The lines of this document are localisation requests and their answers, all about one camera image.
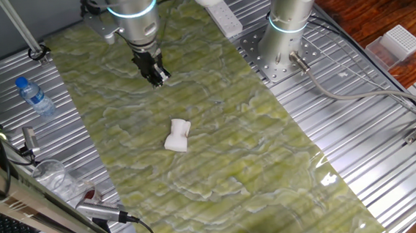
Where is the aluminium frame beam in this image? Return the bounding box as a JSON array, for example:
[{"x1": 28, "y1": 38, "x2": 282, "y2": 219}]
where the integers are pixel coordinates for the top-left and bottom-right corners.
[{"x1": 0, "y1": 140, "x2": 133, "y2": 233}]

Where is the green marble pattern mat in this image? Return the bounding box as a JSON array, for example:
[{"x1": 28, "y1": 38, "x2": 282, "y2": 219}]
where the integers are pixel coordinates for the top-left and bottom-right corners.
[{"x1": 40, "y1": 0, "x2": 390, "y2": 233}]

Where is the aluminium pole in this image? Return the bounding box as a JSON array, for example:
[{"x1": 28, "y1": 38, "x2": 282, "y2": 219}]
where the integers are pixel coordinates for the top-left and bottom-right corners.
[{"x1": 0, "y1": 0, "x2": 52, "y2": 68}]

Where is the water bottle with blue cap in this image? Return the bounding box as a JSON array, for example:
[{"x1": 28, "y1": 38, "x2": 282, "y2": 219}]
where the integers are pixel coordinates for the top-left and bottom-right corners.
[{"x1": 14, "y1": 74, "x2": 57, "y2": 119}]

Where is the white pipette tip box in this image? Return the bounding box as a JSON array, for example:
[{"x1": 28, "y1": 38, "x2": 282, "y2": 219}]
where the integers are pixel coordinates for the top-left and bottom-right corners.
[{"x1": 380, "y1": 23, "x2": 416, "y2": 63}]

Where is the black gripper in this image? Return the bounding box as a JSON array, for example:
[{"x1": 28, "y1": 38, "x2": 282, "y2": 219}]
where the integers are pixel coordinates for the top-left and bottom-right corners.
[{"x1": 130, "y1": 46, "x2": 173, "y2": 91}]

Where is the white power strip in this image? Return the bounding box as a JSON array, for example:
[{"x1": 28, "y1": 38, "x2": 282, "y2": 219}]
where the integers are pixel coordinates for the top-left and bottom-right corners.
[{"x1": 205, "y1": 0, "x2": 244, "y2": 40}]

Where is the large clear glass beaker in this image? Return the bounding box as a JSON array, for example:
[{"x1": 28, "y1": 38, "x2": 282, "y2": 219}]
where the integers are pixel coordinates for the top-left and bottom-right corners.
[{"x1": 30, "y1": 157, "x2": 71, "y2": 198}]

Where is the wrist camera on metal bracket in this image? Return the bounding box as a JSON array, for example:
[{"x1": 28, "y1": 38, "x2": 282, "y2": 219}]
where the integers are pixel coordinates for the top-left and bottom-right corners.
[{"x1": 79, "y1": 0, "x2": 125, "y2": 48}]

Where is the black camera cable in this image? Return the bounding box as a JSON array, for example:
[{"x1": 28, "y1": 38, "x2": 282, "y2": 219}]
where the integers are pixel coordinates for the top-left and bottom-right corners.
[{"x1": 118, "y1": 207, "x2": 161, "y2": 233}]

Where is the clear plastic box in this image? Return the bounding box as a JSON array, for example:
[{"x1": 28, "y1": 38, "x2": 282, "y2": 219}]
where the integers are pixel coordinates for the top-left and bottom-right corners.
[{"x1": 363, "y1": 35, "x2": 400, "y2": 73}]

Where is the white sponge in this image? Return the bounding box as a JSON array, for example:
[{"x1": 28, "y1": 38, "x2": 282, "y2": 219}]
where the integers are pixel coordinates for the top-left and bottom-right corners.
[{"x1": 161, "y1": 117, "x2": 193, "y2": 154}]

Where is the small glass with brown liquid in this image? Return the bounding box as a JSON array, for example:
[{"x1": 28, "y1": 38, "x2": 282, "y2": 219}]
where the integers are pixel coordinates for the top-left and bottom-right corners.
[{"x1": 69, "y1": 177, "x2": 100, "y2": 204}]

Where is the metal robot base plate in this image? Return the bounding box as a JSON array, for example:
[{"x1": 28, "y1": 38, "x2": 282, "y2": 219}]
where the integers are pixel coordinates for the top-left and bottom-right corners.
[{"x1": 236, "y1": 20, "x2": 326, "y2": 86}]

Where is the grey cable with metal plug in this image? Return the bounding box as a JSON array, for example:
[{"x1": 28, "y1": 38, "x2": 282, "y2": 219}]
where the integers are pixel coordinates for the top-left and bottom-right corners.
[{"x1": 287, "y1": 42, "x2": 416, "y2": 125}]

